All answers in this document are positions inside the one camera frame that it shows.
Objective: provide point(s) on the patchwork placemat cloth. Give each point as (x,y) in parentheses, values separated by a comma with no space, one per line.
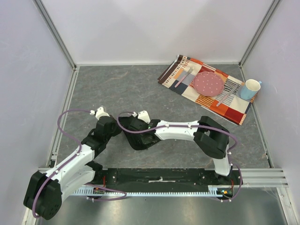
(233,109)

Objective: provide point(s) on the blue white mug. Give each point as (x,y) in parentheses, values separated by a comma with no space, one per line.
(249,89)

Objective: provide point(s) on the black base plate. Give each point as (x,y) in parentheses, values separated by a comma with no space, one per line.
(162,179)

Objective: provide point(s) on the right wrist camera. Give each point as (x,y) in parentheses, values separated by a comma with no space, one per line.
(142,115)

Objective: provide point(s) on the pink handled knife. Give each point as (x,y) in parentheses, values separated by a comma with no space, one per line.
(227,95)

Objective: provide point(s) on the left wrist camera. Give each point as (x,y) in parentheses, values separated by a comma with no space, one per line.
(100,112)

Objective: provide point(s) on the pink dotted plate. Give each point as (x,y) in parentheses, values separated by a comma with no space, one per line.
(208,84)

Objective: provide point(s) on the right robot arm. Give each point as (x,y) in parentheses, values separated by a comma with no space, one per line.
(209,136)

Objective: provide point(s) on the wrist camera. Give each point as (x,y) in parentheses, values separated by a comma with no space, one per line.
(100,112)
(142,115)

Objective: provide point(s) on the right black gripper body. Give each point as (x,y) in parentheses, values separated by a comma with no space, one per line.
(132,125)

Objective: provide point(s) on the black zipper tool case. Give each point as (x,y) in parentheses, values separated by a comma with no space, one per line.
(140,141)

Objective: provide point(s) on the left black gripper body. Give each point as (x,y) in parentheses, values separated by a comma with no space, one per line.
(115,130)

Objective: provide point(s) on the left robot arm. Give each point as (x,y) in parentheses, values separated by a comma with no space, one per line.
(47,191)

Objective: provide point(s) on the pink handled fork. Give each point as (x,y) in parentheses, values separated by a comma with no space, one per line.
(188,72)

